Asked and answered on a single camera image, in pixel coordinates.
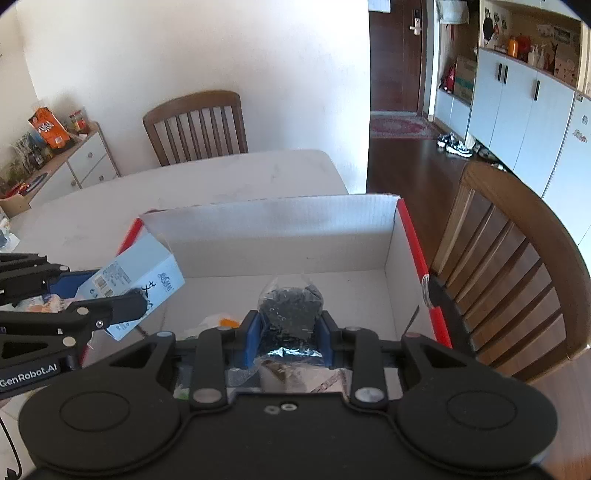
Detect black cable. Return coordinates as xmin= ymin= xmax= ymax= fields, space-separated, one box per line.
xmin=0 ymin=413 xmax=22 ymax=479

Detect brown cardboard box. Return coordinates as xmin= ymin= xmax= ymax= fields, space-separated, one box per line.
xmin=455 ymin=55 xmax=479 ymax=105

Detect black and white sneakers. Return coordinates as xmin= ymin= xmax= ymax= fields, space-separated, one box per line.
xmin=436 ymin=133 xmax=474 ymax=158

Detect white refrigerator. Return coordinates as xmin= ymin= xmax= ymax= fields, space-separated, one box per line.
xmin=540 ymin=90 xmax=591 ymax=241

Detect white hanging bag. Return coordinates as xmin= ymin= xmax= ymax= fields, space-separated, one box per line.
xmin=436 ymin=0 xmax=472 ymax=26

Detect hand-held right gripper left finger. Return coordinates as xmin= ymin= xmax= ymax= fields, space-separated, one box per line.
xmin=108 ymin=310 xmax=264 ymax=411

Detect red and white cardboard box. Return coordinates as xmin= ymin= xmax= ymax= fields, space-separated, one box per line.
xmin=78 ymin=194 xmax=455 ymax=398

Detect dark brown door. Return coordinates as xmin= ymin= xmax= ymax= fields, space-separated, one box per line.
xmin=369 ymin=0 xmax=437 ymax=114

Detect white marble desktop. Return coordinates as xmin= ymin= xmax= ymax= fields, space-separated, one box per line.
xmin=0 ymin=148 xmax=350 ymax=416

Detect white sideboard with wooden top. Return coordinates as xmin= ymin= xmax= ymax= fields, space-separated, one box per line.
xmin=0 ymin=121 xmax=122 ymax=219

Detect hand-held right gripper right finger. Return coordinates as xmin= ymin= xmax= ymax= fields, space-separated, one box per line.
xmin=318 ymin=311 xmax=469 ymax=411

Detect wooden slat-back chair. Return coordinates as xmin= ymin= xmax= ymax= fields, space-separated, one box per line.
xmin=142 ymin=90 xmax=250 ymax=167
xmin=429 ymin=161 xmax=591 ymax=384

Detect red patterned rug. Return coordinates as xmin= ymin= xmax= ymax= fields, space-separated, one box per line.
xmin=369 ymin=115 xmax=437 ymax=139

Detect orange snack bag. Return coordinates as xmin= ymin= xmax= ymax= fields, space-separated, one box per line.
xmin=28 ymin=107 xmax=75 ymax=151

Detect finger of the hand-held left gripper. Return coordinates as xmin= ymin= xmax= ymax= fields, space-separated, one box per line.
xmin=0 ymin=291 xmax=149 ymax=360
xmin=0 ymin=253 xmax=100 ymax=306

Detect clear bag of black beads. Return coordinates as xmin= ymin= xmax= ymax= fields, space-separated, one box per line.
xmin=256 ymin=276 xmax=326 ymax=370

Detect light blue carton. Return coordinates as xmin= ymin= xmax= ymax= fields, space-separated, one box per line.
xmin=75 ymin=231 xmax=186 ymax=342

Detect small printed cardboard box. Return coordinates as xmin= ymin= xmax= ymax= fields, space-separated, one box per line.
xmin=554 ymin=58 xmax=581 ymax=89

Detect crumpled white wrapper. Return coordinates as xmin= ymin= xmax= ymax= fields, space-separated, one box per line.
xmin=184 ymin=314 xmax=242 ymax=341

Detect white wall cabinet unit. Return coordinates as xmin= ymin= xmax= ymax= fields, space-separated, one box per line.
xmin=434 ymin=0 xmax=591 ymax=217

